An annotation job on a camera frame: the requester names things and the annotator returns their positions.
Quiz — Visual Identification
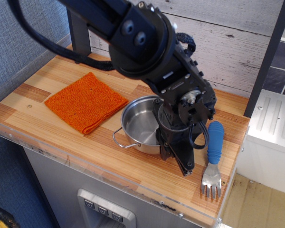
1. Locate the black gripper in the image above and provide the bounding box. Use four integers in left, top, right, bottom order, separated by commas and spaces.
153, 98, 196, 178

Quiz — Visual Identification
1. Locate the stainless steel pot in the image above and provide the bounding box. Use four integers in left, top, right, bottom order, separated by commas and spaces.
113, 95, 160, 155

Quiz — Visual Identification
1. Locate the orange knitted towel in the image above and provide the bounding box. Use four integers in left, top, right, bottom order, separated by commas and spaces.
45, 72, 129, 134

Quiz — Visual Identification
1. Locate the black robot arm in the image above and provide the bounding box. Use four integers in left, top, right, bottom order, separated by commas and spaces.
63, 0, 217, 176

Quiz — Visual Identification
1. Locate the grey cabinet button panel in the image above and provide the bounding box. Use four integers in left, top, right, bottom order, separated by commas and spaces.
77, 189, 136, 228

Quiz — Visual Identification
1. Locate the white grooved side counter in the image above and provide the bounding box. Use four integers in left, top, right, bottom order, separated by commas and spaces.
237, 90, 285, 193

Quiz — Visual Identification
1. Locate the clear acrylic edge guard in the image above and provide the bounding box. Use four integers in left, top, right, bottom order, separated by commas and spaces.
0, 118, 250, 228

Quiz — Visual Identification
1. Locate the yellow black object on floor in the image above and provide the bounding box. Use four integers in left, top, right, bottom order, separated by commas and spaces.
0, 208, 19, 228

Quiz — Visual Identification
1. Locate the blue handled metal fork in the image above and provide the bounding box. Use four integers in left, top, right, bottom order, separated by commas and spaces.
201, 121, 224, 199

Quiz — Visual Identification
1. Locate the right dark shelf post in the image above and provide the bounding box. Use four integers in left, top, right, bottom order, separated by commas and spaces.
244, 0, 285, 117

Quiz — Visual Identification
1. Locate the dark shelf post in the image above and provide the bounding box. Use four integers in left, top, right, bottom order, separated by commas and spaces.
67, 9, 91, 57
244, 0, 285, 117

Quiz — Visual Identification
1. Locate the left dark shelf post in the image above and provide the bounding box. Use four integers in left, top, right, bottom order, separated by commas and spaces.
67, 9, 91, 57

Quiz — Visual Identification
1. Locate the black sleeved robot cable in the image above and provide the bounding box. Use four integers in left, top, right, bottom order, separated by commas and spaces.
7, 0, 116, 72

